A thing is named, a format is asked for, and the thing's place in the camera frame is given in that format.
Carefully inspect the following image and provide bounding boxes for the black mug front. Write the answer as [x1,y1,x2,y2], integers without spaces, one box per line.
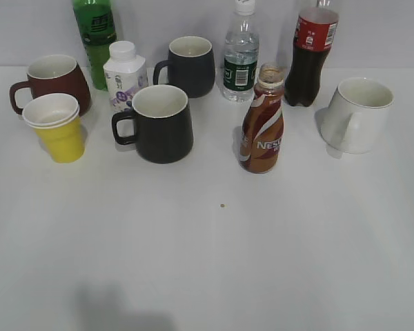
[111,84,194,164]

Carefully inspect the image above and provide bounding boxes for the yellow paper cup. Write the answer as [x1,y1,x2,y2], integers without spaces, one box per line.
[22,93,85,163]

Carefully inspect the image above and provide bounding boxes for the cola bottle red label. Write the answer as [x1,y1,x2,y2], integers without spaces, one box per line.
[285,1,340,107]

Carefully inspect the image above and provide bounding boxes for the black mug back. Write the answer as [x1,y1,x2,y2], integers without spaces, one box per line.
[152,36,215,99]

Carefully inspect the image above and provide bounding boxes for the clear water bottle green label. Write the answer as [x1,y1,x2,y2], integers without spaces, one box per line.
[222,1,259,103]

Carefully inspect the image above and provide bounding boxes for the dark red ceramic mug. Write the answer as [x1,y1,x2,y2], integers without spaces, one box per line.
[9,54,91,116]

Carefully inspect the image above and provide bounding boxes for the green soda bottle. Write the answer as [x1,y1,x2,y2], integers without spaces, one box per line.
[72,0,117,90]

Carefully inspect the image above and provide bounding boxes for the black mug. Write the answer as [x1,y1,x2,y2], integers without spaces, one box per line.
[111,84,194,164]
[152,36,215,99]

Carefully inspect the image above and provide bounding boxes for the brown Nescafe coffee bottle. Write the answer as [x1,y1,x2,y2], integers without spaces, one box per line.
[239,62,284,174]

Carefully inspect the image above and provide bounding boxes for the white milk carton bottle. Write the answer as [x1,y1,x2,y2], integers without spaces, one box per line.
[103,41,148,112]

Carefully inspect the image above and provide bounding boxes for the white ceramic mug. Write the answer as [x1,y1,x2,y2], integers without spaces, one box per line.
[320,77,394,154]

